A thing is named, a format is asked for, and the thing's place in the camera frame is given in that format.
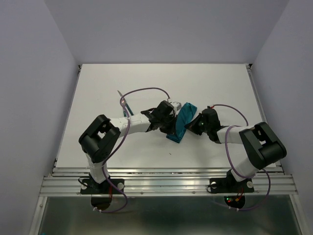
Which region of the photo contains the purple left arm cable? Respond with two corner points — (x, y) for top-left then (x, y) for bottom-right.
(94, 87), (172, 213)

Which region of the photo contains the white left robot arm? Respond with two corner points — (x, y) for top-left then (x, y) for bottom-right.
(79, 100), (182, 193)

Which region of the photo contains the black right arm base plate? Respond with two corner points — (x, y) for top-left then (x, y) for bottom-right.
(206, 178), (254, 194)

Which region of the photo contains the aluminium frame rail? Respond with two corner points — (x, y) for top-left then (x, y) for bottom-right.
(39, 166), (298, 197)

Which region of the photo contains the teal cloth napkin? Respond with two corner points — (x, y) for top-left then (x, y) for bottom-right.
(166, 102), (197, 143)

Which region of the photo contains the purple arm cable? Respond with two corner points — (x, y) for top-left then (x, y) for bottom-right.
(207, 104), (272, 212)
(94, 87), (172, 213)

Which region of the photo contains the teal handled fork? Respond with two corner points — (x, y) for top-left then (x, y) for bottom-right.
(120, 98), (129, 117)

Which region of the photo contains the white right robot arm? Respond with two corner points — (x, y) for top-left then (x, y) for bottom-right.
(185, 107), (287, 191)

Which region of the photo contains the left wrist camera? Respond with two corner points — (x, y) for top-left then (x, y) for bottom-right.
(170, 102), (182, 112)

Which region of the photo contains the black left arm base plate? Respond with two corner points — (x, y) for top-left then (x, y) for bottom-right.
(78, 178), (124, 195)

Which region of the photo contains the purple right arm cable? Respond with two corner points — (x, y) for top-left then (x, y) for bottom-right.
(207, 104), (272, 212)

